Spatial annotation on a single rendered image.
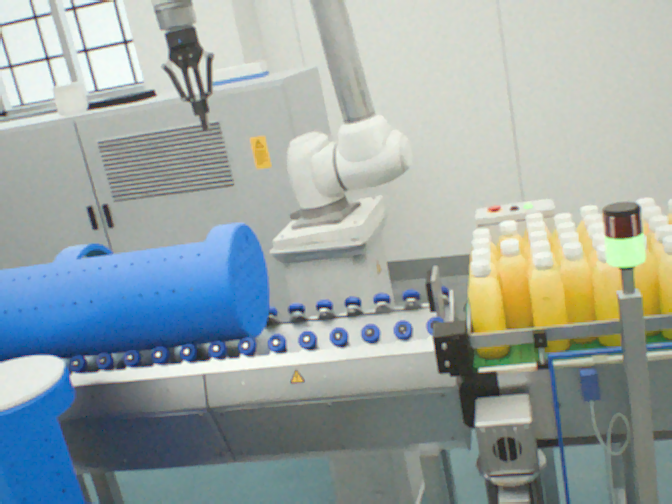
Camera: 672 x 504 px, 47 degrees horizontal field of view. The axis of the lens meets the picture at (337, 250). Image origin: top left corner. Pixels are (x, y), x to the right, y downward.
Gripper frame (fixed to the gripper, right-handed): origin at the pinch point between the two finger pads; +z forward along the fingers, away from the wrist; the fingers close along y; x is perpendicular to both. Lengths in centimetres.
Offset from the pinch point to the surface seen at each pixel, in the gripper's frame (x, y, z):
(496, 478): 55, -47, 77
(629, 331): 62, -74, 48
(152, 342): 14, 24, 49
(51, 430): 39, 43, 54
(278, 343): 21, -7, 53
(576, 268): 36, -73, 45
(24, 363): 21, 52, 44
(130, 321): 17, 27, 41
